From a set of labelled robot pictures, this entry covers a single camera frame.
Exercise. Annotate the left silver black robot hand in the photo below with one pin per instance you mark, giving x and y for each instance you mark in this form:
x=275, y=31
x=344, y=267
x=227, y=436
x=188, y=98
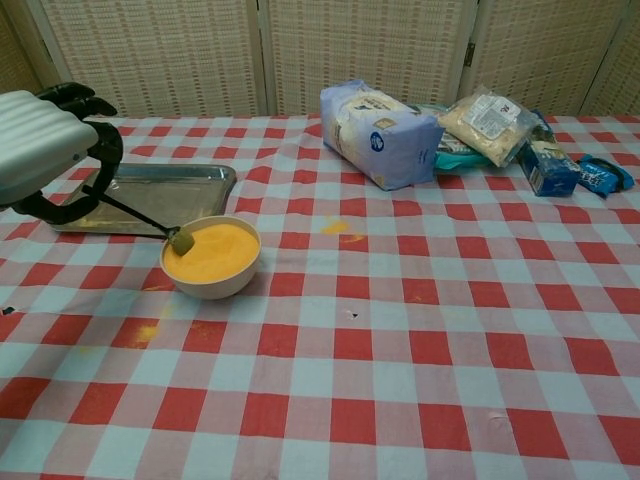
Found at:
x=35, y=145

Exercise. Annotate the woven folding screen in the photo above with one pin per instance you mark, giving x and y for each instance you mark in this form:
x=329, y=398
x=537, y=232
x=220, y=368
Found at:
x=200, y=50

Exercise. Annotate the red white checkered tablecloth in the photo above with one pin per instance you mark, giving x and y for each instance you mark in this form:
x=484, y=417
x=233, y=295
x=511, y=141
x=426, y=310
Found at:
x=350, y=375

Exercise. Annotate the small blue snack packet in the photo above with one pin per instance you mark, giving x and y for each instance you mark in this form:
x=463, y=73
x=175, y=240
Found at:
x=600, y=177

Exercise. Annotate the metal spoon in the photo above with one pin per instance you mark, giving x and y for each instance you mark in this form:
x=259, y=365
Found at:
x=185, y=242

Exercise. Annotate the grey printed snack packet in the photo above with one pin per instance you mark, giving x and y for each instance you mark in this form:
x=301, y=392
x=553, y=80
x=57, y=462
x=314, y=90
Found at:
x=452, y=145

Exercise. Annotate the light purple flour bag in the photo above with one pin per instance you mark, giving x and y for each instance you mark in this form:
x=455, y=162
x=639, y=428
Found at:
x=390, y=150

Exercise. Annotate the rectangular metal tray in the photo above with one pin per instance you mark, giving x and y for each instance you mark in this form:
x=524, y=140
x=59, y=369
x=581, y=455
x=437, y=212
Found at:
x=175, y=190

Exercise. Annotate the teal snack packet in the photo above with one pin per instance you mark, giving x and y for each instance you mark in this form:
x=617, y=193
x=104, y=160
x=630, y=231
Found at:
x=455, y=161

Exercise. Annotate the beige bowl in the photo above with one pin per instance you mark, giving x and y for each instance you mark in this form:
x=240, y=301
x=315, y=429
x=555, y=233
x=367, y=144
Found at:
x=215, y=291

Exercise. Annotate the clear bag of beige grains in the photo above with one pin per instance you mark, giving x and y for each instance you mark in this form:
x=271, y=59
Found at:
x=485, y=130

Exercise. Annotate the blue cookie box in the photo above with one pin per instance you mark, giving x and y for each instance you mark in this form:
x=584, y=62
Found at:
x=547, y=175

